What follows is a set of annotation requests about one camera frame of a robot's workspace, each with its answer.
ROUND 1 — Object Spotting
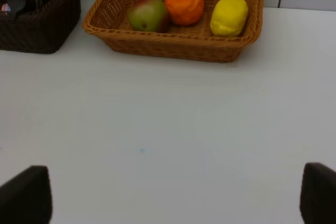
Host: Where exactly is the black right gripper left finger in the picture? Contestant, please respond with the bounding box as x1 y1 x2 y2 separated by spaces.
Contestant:
1 166 53 223

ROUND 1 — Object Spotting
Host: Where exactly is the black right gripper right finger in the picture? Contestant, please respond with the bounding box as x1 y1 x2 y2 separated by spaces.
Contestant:
299 163 335 224

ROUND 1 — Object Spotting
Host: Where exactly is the yellow lemon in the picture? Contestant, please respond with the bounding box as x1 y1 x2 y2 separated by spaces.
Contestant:
210 0 248 37

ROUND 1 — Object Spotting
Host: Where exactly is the red green mango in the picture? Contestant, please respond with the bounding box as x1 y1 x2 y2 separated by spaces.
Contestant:
127 0 170 33

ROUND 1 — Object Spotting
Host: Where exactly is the orange tangerine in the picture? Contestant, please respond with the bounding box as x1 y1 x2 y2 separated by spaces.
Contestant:
165 0 204 26

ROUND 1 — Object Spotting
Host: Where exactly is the pink bottle with white cap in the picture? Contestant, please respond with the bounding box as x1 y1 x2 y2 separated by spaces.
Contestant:
1 3 11 14

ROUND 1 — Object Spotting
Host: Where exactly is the dark brown wicker basket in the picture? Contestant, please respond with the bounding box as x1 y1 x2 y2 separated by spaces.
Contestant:
1 0 81 54

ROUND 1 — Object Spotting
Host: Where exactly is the orange wicker basket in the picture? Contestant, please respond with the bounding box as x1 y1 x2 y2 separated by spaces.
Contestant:
82 0 264 63

